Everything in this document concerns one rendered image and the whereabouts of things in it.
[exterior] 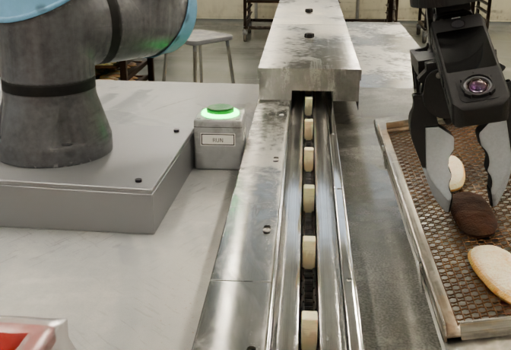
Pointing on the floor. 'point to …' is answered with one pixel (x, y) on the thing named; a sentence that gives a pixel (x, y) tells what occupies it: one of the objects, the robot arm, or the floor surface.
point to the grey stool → (198, 37)
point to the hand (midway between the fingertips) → (471, 198)
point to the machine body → (383, 53)
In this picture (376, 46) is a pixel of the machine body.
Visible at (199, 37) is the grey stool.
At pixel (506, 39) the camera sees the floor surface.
